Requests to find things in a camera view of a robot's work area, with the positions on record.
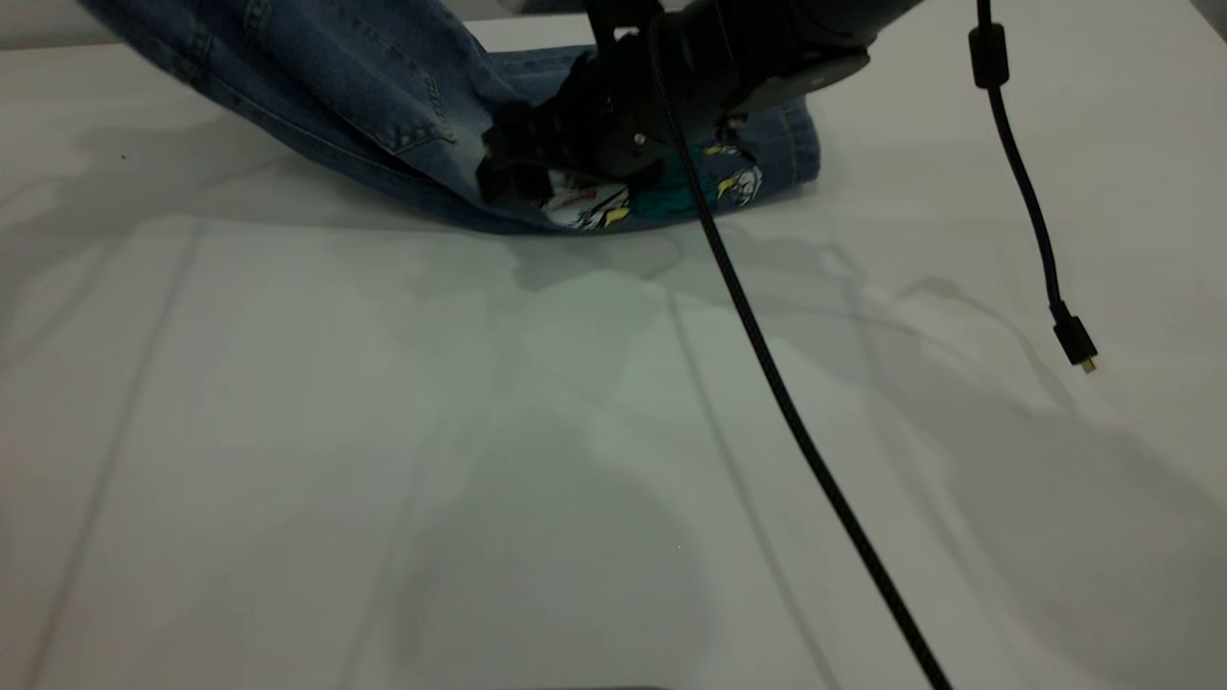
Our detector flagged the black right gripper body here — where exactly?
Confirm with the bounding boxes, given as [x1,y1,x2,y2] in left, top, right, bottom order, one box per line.
[556,19,758,181]

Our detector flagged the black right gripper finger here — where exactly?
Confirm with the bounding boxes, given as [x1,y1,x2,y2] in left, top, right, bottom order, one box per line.
[476,144,571,202]
[489,96,567,150]

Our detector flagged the blue denim kids jeans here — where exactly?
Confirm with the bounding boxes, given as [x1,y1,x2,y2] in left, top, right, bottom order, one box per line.
[77,0,823,236]

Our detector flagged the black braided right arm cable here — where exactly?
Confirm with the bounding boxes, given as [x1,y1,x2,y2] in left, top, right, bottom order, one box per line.
[648,14,956,690]

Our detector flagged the loose black USB plug cable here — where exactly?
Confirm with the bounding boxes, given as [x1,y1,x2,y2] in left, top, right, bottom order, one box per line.
[967,0,1100,375]

